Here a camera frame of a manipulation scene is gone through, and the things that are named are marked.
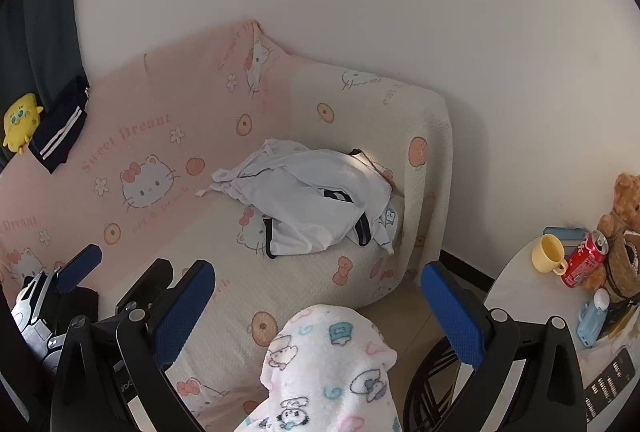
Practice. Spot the dark grey curtain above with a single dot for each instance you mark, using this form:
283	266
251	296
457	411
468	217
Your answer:
45	27

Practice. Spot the yellow plush toy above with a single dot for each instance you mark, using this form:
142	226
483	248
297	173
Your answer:
20	119

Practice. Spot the yellow cup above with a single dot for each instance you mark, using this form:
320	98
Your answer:
546	254

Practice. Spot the white patterned pyjama garment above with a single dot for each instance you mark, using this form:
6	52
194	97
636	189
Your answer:
387	219

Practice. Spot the pink cream cartoon sofa cover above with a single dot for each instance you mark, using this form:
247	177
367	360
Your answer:
150	112

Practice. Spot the brown teddy bear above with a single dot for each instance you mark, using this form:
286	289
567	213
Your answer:
625	202

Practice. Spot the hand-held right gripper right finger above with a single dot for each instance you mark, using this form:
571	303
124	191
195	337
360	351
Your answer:
452	314

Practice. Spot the red soda can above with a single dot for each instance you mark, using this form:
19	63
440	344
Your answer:
580	264

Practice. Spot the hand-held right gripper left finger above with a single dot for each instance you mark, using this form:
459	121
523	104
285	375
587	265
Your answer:
182	312

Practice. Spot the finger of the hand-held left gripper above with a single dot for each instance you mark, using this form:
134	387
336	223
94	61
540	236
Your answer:
80	267
150	282

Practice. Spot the black remote control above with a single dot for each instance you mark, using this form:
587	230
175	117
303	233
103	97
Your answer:
607	384

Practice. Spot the round white side table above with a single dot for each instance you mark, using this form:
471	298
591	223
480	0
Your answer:
520	297

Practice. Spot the white navy trimmed t-shirt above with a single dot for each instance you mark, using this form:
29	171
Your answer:
320	192

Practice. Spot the navy white striped cloth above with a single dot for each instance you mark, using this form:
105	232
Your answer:
57	132

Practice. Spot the blue flat case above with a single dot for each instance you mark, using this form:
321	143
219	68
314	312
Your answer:
570	232

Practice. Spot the small blue handheld fan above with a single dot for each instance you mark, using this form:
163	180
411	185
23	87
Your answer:
589	327

